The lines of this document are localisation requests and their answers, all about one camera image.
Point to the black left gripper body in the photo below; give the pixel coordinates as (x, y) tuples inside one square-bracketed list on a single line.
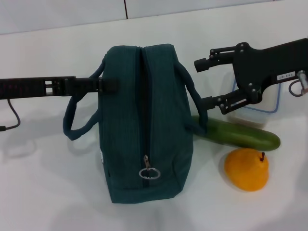
[(29, 87)]

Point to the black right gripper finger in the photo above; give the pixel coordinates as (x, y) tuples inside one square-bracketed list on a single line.
[(204, 64), (226, 102)]

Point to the dark teal fabric bag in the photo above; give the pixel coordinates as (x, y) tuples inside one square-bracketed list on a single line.
[(144, 125)]

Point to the green cucumber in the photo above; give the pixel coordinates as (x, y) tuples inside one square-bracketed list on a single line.
[(240, 137)]

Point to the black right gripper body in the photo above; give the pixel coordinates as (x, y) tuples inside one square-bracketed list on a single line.
[(262, 65)]

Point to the orange pear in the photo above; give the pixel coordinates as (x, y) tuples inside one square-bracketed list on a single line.
[(245, 170)]

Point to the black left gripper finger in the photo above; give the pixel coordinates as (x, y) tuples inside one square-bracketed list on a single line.
[(91, 85)]

